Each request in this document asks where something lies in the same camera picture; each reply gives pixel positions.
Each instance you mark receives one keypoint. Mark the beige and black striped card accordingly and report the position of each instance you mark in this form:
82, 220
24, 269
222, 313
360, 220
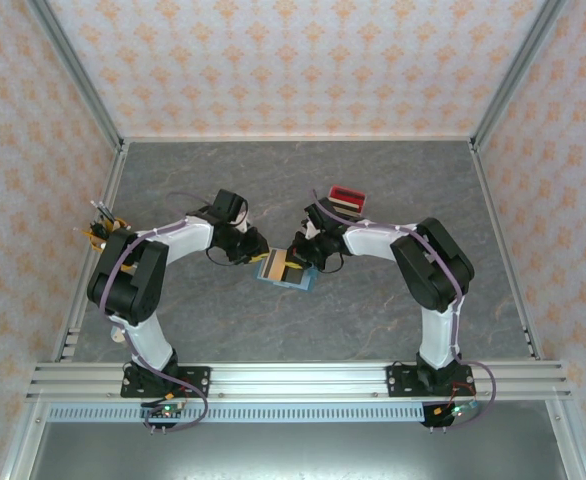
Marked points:
275, 265

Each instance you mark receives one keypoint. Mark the blue leather card holder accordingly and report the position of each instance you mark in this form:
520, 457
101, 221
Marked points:
309, 282

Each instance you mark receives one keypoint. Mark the dark card with beige stripe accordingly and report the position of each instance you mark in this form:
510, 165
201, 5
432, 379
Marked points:
345, 205

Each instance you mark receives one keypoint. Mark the red card with dark stripe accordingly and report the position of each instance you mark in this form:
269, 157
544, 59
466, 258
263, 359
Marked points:
348, 192

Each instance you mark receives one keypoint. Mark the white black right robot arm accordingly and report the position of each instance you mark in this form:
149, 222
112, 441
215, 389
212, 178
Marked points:
435, 340

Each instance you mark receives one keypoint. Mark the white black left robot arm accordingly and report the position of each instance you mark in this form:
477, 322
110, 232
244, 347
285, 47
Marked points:
155, 340

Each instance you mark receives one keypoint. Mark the wooden craft stick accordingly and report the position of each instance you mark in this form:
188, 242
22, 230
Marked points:
119, 224

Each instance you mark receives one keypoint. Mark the black pen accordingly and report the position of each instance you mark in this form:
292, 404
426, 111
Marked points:
104, 230

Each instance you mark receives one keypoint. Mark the gray pencil with white eraser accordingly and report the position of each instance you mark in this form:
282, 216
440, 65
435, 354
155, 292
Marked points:
95, 206
105, 207

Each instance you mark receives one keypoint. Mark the yellow pen cup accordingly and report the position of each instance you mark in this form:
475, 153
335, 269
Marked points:
97, 241

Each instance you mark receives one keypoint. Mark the orange pencil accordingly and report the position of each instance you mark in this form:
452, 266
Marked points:
85, 232

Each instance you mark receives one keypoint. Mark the light wooden board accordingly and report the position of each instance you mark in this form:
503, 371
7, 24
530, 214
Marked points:
118, 336

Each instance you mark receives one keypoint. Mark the controller board with green light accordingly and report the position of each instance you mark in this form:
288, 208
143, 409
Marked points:
165, 411
455, 411

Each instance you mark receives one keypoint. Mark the gray metal sheet panel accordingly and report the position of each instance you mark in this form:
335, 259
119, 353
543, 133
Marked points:
298, 450

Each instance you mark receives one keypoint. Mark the aluminium table edge rail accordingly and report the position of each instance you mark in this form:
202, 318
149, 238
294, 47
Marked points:
298, 138
109, 190
489, 190

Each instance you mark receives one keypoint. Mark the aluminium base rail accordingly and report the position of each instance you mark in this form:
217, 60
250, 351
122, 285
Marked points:
298, 380

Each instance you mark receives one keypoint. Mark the aluminium frame post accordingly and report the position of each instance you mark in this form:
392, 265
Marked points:
77, 70
518, 70

